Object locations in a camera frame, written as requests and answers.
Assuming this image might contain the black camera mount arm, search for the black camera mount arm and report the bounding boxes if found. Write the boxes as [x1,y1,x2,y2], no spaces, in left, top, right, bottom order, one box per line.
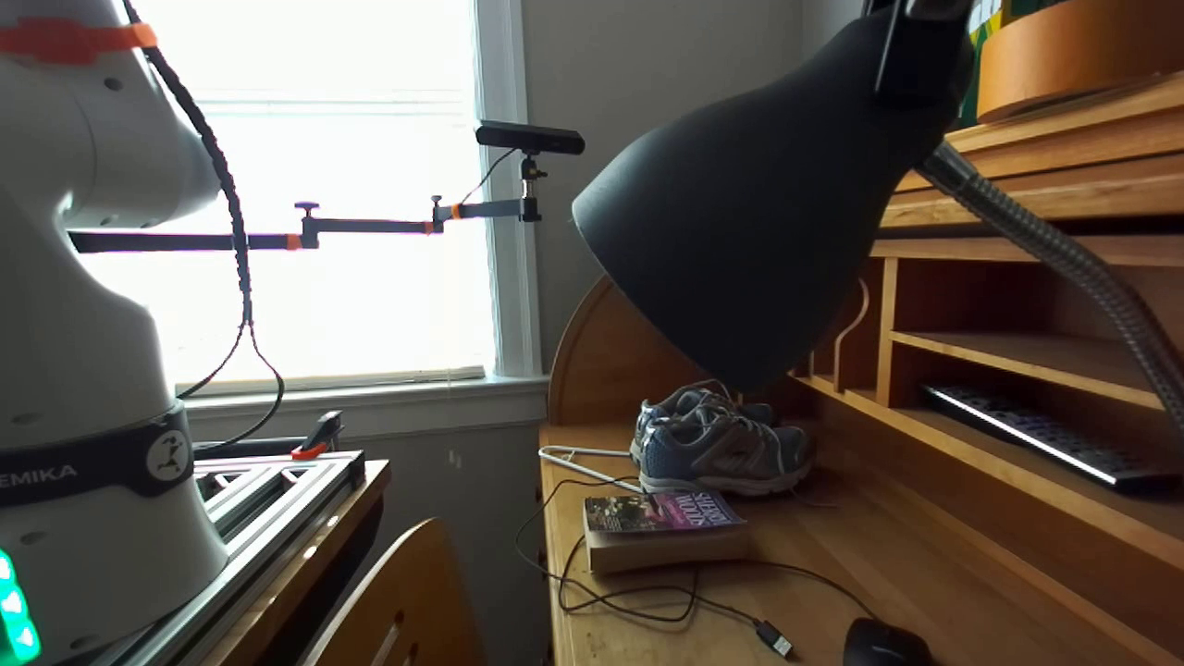
[66,151,547,260]

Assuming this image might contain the black keyboard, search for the black keyboard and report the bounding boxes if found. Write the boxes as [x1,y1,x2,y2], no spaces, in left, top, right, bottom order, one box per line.
[920,377,1184,495]

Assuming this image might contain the black computer mouse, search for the black computer mouse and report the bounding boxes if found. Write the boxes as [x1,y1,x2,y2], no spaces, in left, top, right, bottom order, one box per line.
[840,615,941,666]

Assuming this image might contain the white cable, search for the white cable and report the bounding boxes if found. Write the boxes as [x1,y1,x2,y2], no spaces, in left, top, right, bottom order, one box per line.
[535,441,646,500]

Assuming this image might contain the round wooden box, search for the round wooden box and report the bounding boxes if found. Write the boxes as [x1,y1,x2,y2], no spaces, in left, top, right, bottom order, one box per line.
[972,0,1184,124]

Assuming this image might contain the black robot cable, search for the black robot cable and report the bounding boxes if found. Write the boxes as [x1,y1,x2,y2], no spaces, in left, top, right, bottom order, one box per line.
[113,0,293,457]

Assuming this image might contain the black stereo camera bar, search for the black stereo camera bar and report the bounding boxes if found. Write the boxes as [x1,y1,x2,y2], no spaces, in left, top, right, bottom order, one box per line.
[472,119,587,160]

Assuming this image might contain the aluminium frame robot table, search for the aluminium frame robot table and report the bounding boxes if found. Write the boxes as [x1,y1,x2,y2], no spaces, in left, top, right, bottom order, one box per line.
[113,447,397,666]

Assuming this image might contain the black usb cable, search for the black usb cable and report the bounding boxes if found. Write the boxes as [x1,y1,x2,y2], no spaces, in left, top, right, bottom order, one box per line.
[535,474,804,662]

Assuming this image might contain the grey blue running shoe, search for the grey blue running shoe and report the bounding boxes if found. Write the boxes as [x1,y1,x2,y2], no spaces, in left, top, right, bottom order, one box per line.
[628,385,819,504]
[668,377,784,431]

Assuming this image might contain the wooden chair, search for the wooden chair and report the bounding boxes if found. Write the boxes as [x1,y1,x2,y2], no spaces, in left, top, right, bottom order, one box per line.
[323,514,487,666]

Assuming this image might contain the purple paperback book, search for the purple paperback book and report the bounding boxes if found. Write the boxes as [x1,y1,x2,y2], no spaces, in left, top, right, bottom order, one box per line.
[578,489,753,583]

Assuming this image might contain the wooden roll-top desk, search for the wooden roll-top desk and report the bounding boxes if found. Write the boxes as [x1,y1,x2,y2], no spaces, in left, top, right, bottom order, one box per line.
[535,66,1184,666]

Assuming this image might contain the black red clamp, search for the black red clamp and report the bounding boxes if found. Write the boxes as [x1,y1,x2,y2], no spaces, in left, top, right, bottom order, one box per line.
[290,408,346,466]

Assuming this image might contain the grey gooseneck desk lamp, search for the grey gooseneck desk lamp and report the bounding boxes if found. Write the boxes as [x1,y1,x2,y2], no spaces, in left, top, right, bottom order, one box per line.
[566,5,1184,453]

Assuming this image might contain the white window frame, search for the white window frame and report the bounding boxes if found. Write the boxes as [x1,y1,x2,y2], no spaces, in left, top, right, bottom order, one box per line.
[70,0,551,436]

